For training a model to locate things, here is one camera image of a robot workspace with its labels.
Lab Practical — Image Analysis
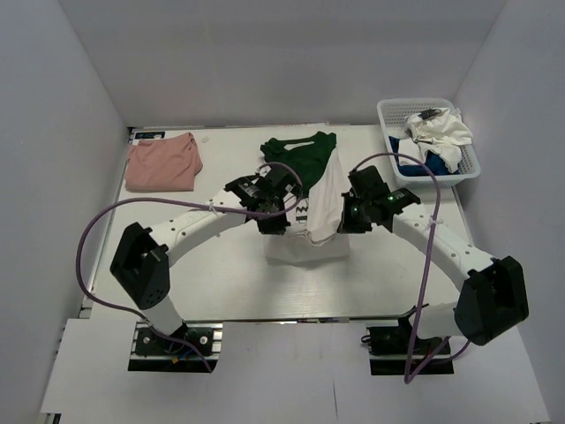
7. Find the white and green t shirt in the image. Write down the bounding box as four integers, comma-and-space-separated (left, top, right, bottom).
260, 132, 350, 266

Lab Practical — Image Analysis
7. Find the blue t shirt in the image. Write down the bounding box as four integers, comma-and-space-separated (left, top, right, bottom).
388, 136, 449, 177

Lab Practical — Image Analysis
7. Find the plain white t shirt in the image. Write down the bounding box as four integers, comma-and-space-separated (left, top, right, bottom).
397, 108, 473, 174

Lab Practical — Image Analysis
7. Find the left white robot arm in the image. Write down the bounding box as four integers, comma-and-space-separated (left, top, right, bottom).
109, 163, 303, 352

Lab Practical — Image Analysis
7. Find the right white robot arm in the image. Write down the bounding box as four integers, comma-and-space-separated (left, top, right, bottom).
338, 166, 530, 352

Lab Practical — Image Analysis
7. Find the folded pink t shirt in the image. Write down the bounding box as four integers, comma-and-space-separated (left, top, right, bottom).
124, 132, 203, 193

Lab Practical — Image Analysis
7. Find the black label sticker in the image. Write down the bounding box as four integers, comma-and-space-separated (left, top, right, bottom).
134, 131, 166, 140

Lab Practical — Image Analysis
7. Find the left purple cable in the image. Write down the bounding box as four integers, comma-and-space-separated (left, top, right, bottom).
75, 162, 305, 373

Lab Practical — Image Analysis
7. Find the purple cable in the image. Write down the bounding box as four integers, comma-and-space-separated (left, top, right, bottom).
350, 151, 471, 385
75, 162, 305, 373

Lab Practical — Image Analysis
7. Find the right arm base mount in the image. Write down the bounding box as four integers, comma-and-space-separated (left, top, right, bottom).
361, 326, 455, 376

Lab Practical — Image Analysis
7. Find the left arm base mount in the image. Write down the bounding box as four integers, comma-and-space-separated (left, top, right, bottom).
128, 323, 223, 374

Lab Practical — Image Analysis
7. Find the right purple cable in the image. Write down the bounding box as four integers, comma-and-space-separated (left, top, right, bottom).
350, 151, 471, 385

